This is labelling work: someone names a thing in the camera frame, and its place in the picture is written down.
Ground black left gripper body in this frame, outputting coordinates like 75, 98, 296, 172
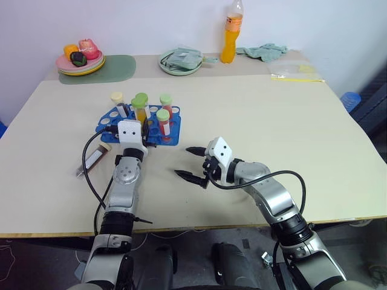
140, 118, 151, 149

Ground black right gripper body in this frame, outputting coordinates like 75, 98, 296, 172
200, 156, 223, 190

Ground green cap yellow tube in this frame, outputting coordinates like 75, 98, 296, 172
130, 97, 149, 124

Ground blue test tube rack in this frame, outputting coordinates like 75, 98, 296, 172
96, 103, 183, 147

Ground green cap red tube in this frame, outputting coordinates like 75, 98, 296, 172
158, 94, 174, 119
155, 109, 173, 137

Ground green cap clear tube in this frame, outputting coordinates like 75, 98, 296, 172
134, 92, 152, 120

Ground cream cap dark tube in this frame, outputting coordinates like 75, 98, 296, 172
110, 91, 129, 117

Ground brown cap dark red tube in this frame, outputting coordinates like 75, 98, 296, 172
75, 143, 113, 179

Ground green placemat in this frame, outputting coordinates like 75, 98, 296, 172
58, 54, 137, 86

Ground mint green plate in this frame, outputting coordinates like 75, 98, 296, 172
158, 50, 204, 77

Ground stack of coloured plates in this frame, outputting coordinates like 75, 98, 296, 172
60, 54, 108, 75

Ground pale green mesh pouch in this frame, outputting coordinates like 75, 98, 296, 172
161, 45, 203, 71

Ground pale green plate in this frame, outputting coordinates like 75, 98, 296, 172
57, 60, 106, 77

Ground dark rounded shape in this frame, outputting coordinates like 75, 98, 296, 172
210, 241, 261, 290
153, 243, 178, 290

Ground black and green toy fruit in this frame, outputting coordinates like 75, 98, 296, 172
69, 51, 88, 66

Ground pink toy apple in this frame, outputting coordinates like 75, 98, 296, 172
78, 37, 100, 60

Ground pink plate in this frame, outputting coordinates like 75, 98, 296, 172
55, 49, 105, 73

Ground orange soda bottle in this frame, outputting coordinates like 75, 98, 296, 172
220, 0, 246, 65

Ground orange toy fruit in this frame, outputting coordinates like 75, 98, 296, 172
63, 43, 80, 58

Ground mint green cloth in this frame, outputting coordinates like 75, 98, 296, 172
235, 43, 289, 63

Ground clear zip bag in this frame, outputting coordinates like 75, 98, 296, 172
267, 61, 327, 83

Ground blue round container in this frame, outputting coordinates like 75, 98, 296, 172
339, 91, 362, 114

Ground black textured case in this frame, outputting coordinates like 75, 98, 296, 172
351, 64, 387, 166

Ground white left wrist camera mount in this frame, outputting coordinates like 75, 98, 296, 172
117, 118, 149, 152

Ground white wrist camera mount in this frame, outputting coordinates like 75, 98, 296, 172
204, 136, 234, 185
117, 118, 149, 152

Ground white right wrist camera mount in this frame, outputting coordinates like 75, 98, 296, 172
204, 136, 234, 185

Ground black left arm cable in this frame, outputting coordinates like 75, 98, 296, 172
82, 124, 120, 236

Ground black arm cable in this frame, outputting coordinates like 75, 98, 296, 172
206, 170, 315, 231
82, 124, 120, 236

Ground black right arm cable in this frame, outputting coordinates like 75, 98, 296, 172
206, 170, 315, 231

